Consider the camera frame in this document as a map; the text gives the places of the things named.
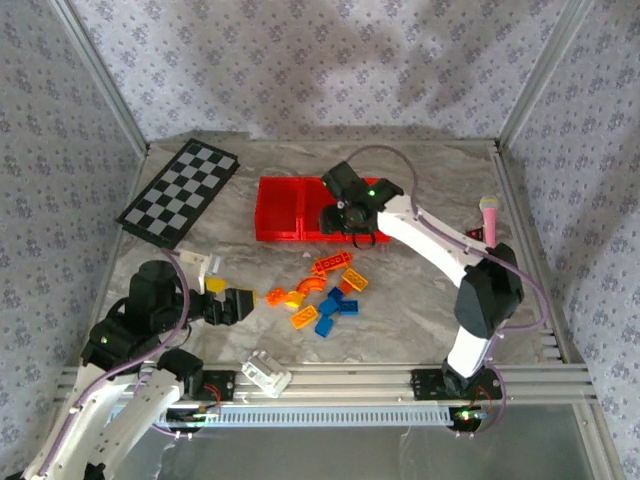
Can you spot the orange long lego plate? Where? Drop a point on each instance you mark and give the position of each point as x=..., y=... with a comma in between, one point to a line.
x=331, y=262

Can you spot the pink toy microphone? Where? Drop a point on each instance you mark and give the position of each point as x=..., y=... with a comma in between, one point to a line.
x=488, y=220

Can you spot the black grey checkerboard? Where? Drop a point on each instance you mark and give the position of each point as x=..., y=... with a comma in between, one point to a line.
x=180, y=192

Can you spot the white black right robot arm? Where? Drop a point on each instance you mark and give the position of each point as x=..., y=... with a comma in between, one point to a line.
x=425, y=240

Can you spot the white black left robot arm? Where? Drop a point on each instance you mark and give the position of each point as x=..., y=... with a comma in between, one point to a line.
x=150, y=400

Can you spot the small yellow lego piece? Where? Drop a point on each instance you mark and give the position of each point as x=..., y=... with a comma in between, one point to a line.
x=294, y=300

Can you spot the blue lego brick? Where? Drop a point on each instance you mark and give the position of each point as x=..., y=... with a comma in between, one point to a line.
x=330, y=305
x=351, y=307
x=325, y=327

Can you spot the aluminium frame post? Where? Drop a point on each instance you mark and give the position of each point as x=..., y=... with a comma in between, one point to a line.
x=540, y=65
x=107, y=85

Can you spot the small circuit board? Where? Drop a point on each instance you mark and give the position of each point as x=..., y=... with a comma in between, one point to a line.
x=467, y=416
x=192, y=415

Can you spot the aluminium side rail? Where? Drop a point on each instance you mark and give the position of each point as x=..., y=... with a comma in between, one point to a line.
x=510, y=200

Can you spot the orange curved lego piece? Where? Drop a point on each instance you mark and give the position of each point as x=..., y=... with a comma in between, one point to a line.
x=310, y=286

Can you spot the aluminium frame rail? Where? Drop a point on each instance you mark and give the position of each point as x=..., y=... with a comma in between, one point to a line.
x=350, y=382

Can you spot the yellow orange lego brick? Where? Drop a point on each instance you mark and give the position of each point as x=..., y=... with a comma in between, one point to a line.
x=304, y=316

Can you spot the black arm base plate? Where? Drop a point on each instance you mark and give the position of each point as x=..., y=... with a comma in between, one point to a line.
x=425, y=384
x=222, y=385

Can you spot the small orange lego brick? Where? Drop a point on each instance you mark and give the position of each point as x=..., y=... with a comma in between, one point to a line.
x=345, y=287

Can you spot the white plastic bracket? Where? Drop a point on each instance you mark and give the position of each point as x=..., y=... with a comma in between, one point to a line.
x=265, y=374

